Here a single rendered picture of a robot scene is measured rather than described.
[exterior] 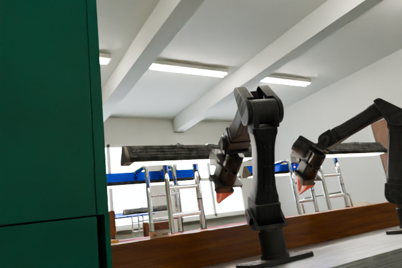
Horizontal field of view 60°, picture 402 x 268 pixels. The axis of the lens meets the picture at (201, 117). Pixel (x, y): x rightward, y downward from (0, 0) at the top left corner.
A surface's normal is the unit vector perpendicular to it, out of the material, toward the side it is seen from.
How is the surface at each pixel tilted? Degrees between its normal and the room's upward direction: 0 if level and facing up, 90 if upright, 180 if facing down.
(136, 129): 90
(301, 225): 90
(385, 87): 90
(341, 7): 90
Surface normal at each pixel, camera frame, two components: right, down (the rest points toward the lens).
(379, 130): -0.86, -0.04
